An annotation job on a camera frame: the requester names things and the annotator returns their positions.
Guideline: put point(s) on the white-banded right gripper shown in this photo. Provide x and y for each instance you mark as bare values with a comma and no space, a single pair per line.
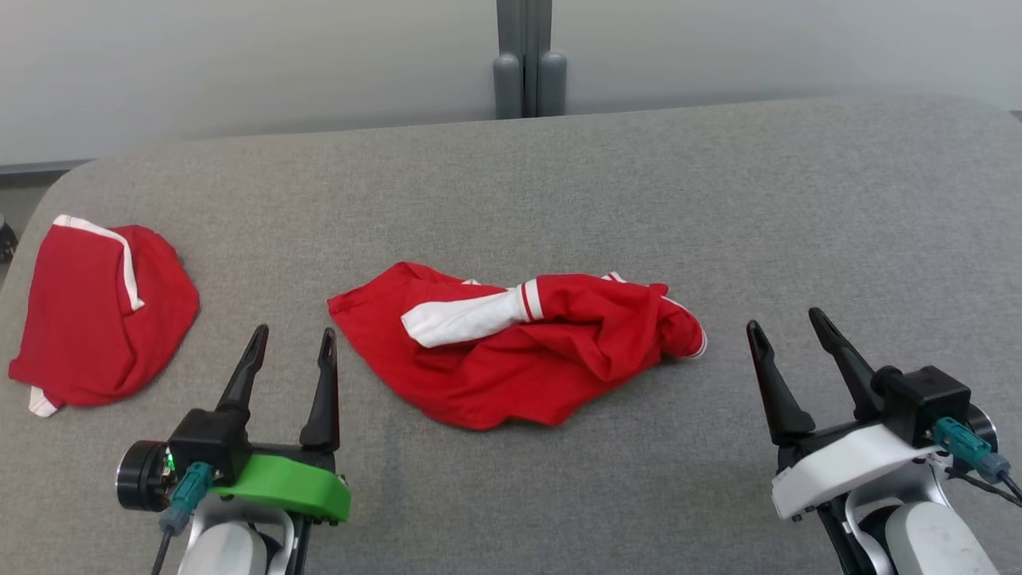
846,467

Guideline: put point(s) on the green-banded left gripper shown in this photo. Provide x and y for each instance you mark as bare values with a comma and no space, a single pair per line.
295,487

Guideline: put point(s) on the red shorts with white stripe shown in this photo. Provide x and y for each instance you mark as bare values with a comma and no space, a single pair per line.
80,319

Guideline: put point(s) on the red t-shirt with white sleeves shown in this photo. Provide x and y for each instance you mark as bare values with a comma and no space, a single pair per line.
519,375

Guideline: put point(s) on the small dark object beside sofa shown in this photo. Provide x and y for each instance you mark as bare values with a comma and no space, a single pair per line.
5,239

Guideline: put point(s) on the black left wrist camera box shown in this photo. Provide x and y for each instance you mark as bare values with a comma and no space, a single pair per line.
207,439

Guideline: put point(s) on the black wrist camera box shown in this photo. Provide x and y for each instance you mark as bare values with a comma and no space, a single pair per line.
207,439
926,403

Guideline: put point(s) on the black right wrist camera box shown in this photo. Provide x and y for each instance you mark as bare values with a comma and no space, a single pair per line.
926,403

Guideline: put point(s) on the grey partition post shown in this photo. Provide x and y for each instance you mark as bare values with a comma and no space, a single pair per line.
527,72

